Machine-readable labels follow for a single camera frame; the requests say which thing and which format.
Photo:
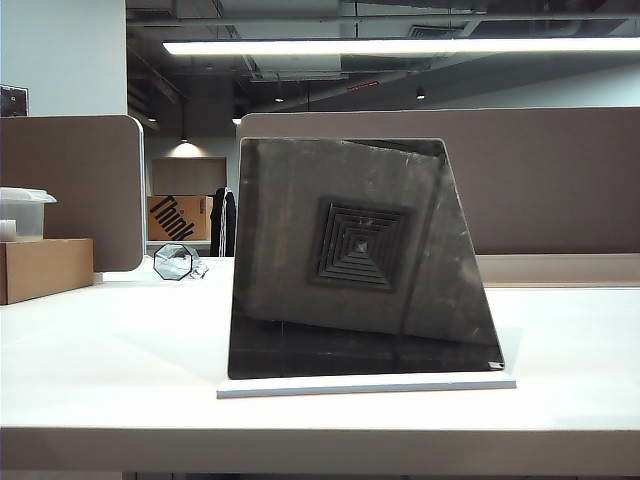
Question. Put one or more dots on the black hanging jacket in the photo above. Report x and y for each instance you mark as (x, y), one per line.
(227, 220)

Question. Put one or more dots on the octagonal clear glass jar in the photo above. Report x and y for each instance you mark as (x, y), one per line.
(172, 261)

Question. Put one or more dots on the cardboard box Think print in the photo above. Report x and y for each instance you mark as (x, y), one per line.
(172, 217)

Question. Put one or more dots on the cone pendant lamp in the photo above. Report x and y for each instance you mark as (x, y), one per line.
(184, 143)

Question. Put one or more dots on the long ceiling light strip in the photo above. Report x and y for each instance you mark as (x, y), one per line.
(350, 46)

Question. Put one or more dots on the brown desk partition rounded corner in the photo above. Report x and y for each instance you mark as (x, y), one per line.
(90, 190)

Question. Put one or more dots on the long brown desk partition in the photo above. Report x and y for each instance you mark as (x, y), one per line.
(550, 175)

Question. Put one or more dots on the plain brown cardboard box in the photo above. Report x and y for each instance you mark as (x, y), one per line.
(45, 267)

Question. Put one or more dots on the clear plastic storage container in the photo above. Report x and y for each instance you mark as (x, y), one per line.
(25, 215)

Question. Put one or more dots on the dark wall sign plate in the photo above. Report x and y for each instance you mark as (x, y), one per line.
(12, 100)

